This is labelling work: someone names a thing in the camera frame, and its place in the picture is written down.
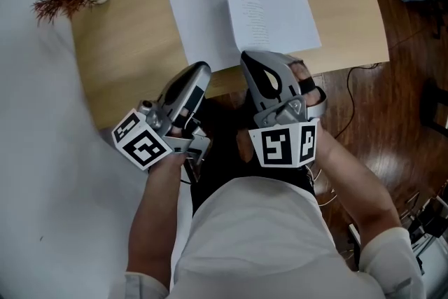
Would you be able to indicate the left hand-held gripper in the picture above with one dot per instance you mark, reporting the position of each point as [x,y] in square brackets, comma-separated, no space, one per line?
[143,147]

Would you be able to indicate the light wooden table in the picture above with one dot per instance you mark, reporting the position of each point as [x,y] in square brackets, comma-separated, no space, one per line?
[122,56]

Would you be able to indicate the person's black trousers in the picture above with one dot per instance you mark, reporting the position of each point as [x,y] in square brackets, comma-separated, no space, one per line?
[224,157]

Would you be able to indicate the person's left hand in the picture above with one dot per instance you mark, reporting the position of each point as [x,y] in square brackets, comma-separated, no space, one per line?
[180,126]

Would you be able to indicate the person's right hand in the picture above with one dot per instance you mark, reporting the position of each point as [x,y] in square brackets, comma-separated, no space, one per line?
[300,71]

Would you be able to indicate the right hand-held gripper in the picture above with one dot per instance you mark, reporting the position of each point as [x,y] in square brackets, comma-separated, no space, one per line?
[280,147]

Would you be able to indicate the person's white shirt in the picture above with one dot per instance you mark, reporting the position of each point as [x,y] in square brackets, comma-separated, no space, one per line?
[262,248]

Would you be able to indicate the white paperback book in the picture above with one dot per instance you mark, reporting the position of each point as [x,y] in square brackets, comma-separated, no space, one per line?
[273,10]

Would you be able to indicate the person's left forearm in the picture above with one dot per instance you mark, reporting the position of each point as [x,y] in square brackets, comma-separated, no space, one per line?
[157,220]

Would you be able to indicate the person's right forearm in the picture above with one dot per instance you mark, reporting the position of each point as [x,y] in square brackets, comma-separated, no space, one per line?
[357,192]

